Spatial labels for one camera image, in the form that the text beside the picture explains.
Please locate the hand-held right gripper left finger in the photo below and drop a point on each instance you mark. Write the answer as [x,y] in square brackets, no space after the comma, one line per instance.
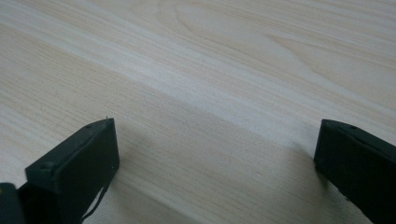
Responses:
[74,165]

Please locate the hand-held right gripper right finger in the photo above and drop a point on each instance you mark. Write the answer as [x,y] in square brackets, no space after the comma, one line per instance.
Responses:
[359,161]

